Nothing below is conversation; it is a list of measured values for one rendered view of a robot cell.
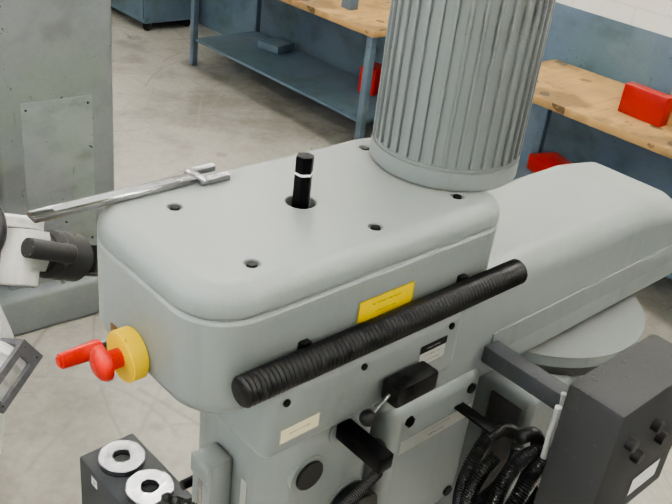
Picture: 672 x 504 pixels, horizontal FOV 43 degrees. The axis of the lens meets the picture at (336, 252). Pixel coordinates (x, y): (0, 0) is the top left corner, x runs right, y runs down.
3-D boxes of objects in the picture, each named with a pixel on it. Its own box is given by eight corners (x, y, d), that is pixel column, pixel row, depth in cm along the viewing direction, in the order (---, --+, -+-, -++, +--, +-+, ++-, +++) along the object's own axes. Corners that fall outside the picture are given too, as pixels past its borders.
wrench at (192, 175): (39, 228, 89) (38, 221, 89) (22, 213, 91) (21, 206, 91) (230, 179, 104) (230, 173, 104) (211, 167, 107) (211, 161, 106)
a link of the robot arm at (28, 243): (38, 289, 156) (-15, 283, 146) (43, 230, 157) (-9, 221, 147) (82, 290, 150) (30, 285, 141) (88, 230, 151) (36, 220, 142)
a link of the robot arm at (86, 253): (80, 288, 167) (31, 282, 157) (84, 239, 168) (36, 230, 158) (128, 289, 161) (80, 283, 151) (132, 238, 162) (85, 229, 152)
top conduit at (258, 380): (249, 416, 85) (251, 388, 83) (224, 393, 87) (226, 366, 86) (525, 288, 113) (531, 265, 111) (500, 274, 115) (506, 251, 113)
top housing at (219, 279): (202, 439, 87) (208, 308, 80) (80, 316, 103) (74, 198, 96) (493, 304, 116) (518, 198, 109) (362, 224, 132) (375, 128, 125)
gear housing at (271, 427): (264, 469, 99) (271, 401, 94) (153, 361, 114) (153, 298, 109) (456, 370, 119) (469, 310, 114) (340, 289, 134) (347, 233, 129)
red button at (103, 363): (103, 391, 91) (102, 361, 89) (85, 372, 93) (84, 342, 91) (131, 380, 93) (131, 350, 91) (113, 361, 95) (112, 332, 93)
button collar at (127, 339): (133, 393, 92) (133, 348, 89) (106, 365, 96) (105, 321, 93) (150, 387, 94) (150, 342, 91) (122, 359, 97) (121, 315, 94)
